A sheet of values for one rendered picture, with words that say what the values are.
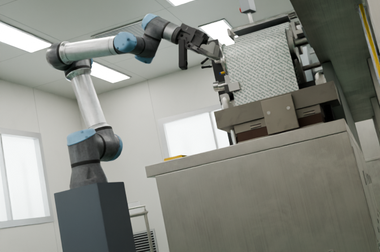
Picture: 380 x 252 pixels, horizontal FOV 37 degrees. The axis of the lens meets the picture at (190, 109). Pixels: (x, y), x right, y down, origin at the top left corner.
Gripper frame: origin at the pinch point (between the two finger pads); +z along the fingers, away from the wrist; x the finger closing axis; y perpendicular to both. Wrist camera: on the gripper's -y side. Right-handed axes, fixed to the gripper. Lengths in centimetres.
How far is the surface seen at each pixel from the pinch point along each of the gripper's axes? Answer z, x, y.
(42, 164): -299, 426, -186
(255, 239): 48, -32, -47
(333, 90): 48, -26, 5
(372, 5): 55, -83, 18
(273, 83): 25.4, -6.8, 0.4
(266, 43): 16.4, -6.7, 12.4
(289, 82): 30.3, -6.8, 2.9
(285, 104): 36.9, -28.5, -5.6
